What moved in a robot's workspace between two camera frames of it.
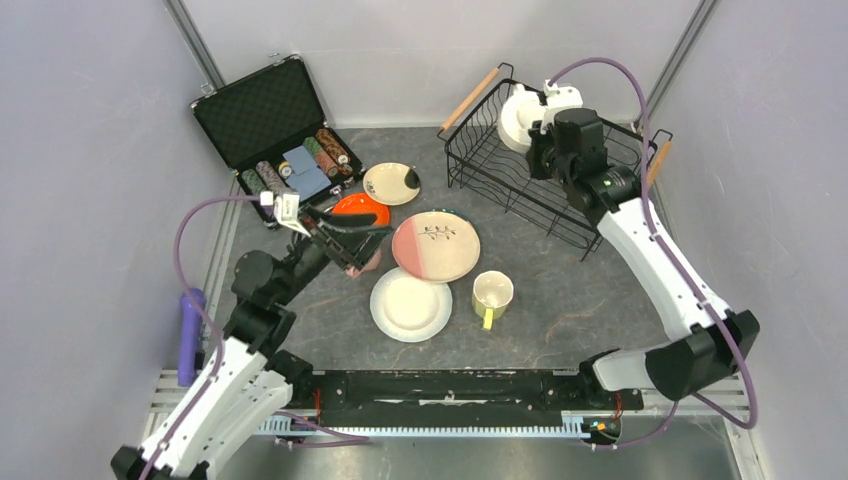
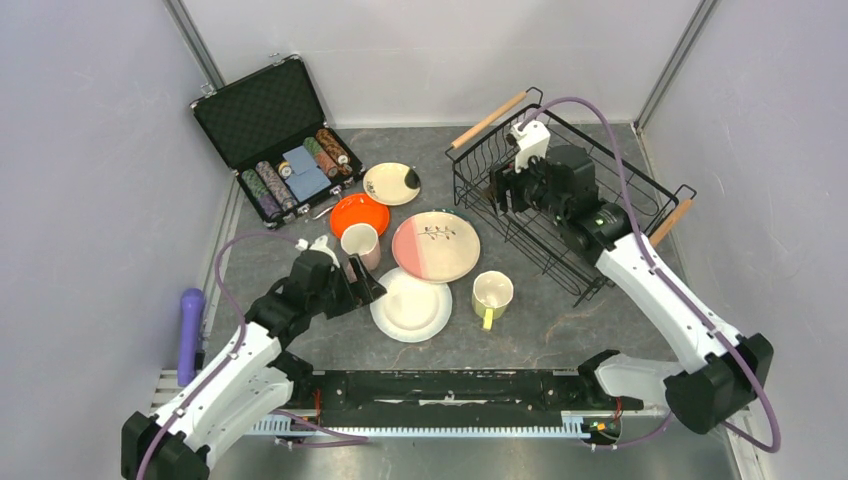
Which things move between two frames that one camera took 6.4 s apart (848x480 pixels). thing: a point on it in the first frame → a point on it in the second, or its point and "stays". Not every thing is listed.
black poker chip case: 272,132 stays
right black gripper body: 546,162 → 536,195
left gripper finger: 359,241 → 366,289
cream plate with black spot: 391,183 stays
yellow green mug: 491,293 stays
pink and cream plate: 436,247 stays
